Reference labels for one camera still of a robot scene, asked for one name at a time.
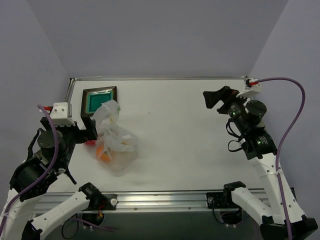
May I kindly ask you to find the orange fake fruit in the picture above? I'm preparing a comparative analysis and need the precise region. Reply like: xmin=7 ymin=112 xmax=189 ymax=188
xmin=95 ymin=145 xmax=111 ymax=163

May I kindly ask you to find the translucent plastic bag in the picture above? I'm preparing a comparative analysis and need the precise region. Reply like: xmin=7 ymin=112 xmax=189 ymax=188
xmin=91 ymin=100 xmax=139 ymax=175

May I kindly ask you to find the red fake fruit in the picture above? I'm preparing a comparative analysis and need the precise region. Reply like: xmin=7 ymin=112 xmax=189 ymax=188
xmin=84 ymin=140 xmax=96 ymax=147

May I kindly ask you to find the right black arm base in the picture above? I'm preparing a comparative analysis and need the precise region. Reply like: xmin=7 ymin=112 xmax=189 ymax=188
xmin=206 ymin=191 xmax=244 ymax=228

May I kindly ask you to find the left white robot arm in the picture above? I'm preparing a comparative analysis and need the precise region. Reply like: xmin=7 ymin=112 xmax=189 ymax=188
xmin=0 ymin=116 xmax=107 ymax=240

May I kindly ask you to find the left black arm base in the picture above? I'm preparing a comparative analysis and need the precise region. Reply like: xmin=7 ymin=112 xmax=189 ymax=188
xmin=78 ymin=182 xmax=118 ymax=226

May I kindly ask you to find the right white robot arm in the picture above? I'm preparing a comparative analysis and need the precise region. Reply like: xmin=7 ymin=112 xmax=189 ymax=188
xmin=203 ymin=86 xmax=318 ymax=240

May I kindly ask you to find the square teal brown-rimmed plate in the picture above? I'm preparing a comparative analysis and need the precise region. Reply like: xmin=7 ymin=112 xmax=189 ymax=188
xmin=80 ymin=86 xmax=117 ymax=117

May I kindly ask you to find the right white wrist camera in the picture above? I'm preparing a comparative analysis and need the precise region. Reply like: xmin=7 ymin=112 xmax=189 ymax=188
xmin=236 ymin=78 xmax=262 ymax=100

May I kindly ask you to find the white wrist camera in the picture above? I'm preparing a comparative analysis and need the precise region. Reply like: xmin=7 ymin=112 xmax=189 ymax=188
xmin=50 ymin=102 xmax=75 ymax=126
xmin=236 ymin=78 xmax=262 ymax=100

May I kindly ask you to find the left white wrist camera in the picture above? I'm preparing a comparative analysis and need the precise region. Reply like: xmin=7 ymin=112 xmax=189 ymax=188
xmin=50 ymin=102 xmax=75 ymax=126

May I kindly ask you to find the aluminium front rail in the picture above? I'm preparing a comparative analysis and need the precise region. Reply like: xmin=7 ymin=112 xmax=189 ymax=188
xmin=32 ymin=188 xmax=271 ymax=215

